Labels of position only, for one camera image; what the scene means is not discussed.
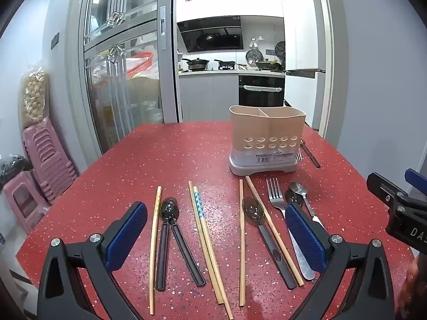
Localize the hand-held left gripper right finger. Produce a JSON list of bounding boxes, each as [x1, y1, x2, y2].
[[284, 203, 396, 320]]

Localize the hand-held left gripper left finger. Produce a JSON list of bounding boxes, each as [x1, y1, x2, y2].
[[37, 202, 148, 320]]

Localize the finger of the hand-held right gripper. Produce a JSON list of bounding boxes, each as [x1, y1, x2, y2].
[[366, 172, 409, 207], [404, 168, 427, 188]]

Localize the plain wooden chopstick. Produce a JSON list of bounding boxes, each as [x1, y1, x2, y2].
[[188, 180, 225, 305], [148, 186, 162, 315], [245, 175, 305, 287], [238, 179, 246, 307]]

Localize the dark translucent spoon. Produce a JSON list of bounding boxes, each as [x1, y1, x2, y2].
[[299, 139, 321, 168], [284, 188, 306, 214], [155, 197, 180, 291], [160, 197, 206, 287], [242, 196, 297, 290]]

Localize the large steel fork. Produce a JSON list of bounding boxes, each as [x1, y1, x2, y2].
[[266, 178, 316, 281]]

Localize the steel spoon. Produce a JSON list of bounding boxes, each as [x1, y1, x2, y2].
[[289, 182, 326, 229]]

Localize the blue patterned wooden chopstick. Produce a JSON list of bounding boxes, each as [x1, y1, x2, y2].
[[192, 187, 235, 320]]

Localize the beige cutlery holder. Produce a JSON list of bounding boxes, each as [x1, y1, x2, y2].
[[228, 105, 306, 176]]

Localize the person's right hand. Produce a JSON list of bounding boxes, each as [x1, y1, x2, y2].
[[398, 255, 427, 320]]

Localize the pink plastic stool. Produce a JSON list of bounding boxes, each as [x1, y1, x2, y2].
[[3, 171, 49, 234]]

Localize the stack of pink stools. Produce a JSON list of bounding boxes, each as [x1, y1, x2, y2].
[[23, 118, 80, 205]]

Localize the black plastic bag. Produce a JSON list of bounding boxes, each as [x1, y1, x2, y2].
[[0, 155, 33, 188]]

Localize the black built-in oven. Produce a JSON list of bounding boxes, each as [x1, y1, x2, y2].
[[238, 75, 285, 108]]

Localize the grey kitchen cabinets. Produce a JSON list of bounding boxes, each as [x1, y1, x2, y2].
[[178, 69, 240, 123]]

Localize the sliding glass door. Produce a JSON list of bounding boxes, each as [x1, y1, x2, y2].
[[68, 0, 183, 155]]

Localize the white refrigerator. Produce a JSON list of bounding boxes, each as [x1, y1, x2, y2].
[[278, 0, 327, 129]]

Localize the clear bag of nuts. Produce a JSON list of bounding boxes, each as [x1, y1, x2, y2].
[[20, 67, 50, 129]]

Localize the red plastic basket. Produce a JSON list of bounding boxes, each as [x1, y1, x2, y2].
[[127, 51, 156, 76]]

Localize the black range hood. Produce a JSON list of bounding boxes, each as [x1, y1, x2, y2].
[[177, 17, 243, 53]]

